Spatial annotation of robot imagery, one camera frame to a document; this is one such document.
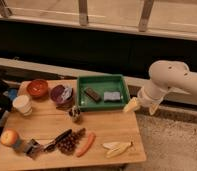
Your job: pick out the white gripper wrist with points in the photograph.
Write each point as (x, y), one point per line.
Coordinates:
(148, 97)

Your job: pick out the red yellow apple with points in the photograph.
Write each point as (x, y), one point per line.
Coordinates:
(9, 137)

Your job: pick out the purple bowl with wrapper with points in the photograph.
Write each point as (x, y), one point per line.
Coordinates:
(61, 94)

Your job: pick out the bunch of dark grapes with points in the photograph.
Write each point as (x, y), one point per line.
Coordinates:
(68, 145)

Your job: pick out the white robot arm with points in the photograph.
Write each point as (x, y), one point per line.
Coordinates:
(164, 76)

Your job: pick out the green plastic tray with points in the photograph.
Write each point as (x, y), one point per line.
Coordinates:
(101, 84)

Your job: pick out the white paper cup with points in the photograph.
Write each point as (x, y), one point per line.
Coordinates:
(22, 104)

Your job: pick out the black handled utensil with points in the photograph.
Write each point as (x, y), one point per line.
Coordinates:
(51, 146)

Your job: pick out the grey metal clip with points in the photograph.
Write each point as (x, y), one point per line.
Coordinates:
(33, 148)

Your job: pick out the yellow banana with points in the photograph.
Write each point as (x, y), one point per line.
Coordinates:
(116, 148)

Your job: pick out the small dark jar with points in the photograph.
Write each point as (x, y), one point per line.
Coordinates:
(75, 114)

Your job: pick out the grey blue sponge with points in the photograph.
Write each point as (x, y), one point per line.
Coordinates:
(112, 96)

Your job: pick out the orange carrot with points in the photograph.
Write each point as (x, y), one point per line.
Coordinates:
(80, 152)

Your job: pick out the blue object at table edge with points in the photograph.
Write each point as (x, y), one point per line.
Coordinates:
(12, 93)

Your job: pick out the red bowl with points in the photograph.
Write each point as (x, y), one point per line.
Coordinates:
(37, 88)

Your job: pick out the brown chocolate bar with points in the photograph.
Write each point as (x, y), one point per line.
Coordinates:
(92, 94)

